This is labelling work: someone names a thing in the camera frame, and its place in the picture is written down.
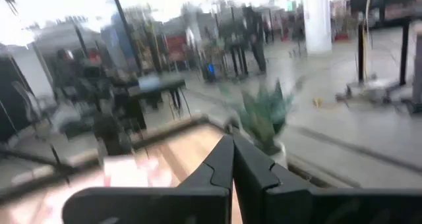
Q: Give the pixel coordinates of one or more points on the grey desk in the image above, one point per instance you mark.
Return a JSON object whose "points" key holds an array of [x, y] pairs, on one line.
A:
{"points": [[155, 90]]}

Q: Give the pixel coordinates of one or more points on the black device with blue light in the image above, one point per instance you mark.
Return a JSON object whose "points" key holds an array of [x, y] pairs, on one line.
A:
{"points": [[211, 72]]}

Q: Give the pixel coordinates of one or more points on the green plant in white pot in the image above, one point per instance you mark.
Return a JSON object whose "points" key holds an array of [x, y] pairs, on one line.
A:
{"points": [[263, 118]]}

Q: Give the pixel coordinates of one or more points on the yellow floor object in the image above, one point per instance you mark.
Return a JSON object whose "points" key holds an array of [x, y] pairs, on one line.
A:
{"points": [[317, 102]]}

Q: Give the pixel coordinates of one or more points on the black post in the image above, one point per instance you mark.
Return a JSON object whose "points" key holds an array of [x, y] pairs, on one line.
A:
{"points": [[361, 52]]}

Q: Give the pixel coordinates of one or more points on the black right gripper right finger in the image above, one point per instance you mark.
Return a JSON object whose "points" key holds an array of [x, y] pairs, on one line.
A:
{"points": [[313, 207]]}

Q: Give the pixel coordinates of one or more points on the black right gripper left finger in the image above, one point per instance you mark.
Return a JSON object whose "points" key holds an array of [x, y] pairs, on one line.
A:
{"points": [[148, 207]]}

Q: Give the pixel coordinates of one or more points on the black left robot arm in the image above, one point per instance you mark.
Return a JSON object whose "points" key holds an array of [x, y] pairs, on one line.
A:
{"points": [[112, 135]]}

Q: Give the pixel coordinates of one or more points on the white column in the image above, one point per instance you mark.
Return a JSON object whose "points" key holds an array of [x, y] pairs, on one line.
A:
{"points": [[317, 19]]}

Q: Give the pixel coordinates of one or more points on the grey office chair base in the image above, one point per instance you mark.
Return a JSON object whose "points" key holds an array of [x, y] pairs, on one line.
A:
{"points": [[376, 90]]}

